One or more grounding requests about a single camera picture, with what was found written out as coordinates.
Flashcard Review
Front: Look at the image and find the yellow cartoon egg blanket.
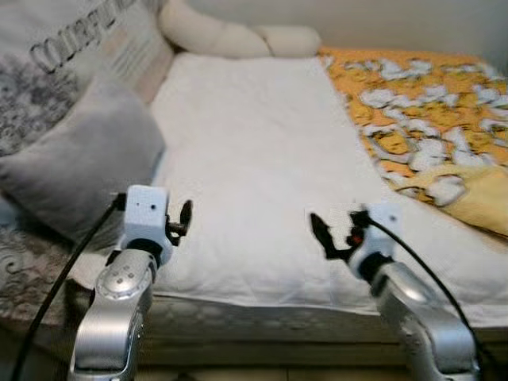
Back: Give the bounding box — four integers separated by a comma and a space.
317, 46, 508, 237

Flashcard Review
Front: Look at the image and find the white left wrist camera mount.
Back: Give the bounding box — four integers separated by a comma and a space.
123, 185, 171, 256

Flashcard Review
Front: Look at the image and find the grey plush pillow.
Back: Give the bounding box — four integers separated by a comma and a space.
0, 73, 166, 247

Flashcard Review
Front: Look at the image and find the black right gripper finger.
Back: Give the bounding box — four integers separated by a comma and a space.
310, 213, 337, 256

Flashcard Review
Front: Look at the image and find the long beige bolster pillow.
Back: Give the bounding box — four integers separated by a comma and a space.
157, 0, 322, 60

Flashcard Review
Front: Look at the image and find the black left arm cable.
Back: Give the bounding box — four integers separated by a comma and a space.
10, 194, 129, 381

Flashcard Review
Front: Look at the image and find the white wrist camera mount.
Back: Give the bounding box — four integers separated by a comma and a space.
123, 185, 171, 256
349, 202, 402, 275

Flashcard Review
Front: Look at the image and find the beige bed base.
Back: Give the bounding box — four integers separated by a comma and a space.
143, 340, 508, 371

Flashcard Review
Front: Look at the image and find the white quilted mattress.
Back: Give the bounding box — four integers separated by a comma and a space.
71, 52, 508, 347

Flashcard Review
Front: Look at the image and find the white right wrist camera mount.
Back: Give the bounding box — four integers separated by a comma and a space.
349, 202, 402, 275

